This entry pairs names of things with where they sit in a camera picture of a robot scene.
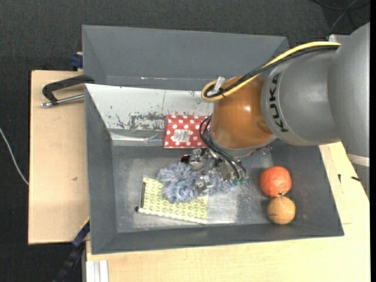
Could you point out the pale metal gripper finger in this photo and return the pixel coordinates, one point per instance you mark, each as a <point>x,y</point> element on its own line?
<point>200,181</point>
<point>209,187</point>

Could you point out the blue and white fluffy cloth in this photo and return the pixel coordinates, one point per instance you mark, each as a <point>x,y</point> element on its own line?
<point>176,184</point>

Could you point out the yellow green patterned notebook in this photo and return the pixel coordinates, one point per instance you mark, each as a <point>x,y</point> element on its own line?
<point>176,210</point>

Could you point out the red white-dotted box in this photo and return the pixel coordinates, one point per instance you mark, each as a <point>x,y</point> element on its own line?
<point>182,134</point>

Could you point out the orange fruit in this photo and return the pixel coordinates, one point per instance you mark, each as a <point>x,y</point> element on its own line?
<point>274,181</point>

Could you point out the tan ball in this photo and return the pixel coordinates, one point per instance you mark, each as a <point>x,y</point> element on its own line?
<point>281,211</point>

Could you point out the grey metal bin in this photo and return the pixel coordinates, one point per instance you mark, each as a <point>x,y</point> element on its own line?
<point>132,54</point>

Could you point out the pale brown cardboard board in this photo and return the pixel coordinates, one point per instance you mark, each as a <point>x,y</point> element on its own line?
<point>55,163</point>

